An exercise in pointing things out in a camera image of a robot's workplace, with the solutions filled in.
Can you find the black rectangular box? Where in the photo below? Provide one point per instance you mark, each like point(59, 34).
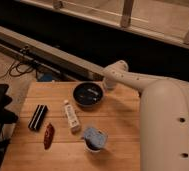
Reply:
point(37, 118)

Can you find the metal floor rail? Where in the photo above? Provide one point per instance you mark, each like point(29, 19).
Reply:
point(104, 66)

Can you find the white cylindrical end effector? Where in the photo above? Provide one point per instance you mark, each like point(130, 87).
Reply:
point(109, 84)

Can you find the white tube bottle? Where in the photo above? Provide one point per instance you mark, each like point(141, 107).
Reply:
point(73, 120)

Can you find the cup with blue cloth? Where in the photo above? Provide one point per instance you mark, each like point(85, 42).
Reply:
point(94, 139)

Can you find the dark ceramic bowl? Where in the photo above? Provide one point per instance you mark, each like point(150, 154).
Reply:
point(88, 94)

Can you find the blue object on floor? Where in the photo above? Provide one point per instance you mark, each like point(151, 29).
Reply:
point(46, 78)

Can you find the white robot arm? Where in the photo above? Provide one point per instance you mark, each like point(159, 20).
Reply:
point(164, 117)

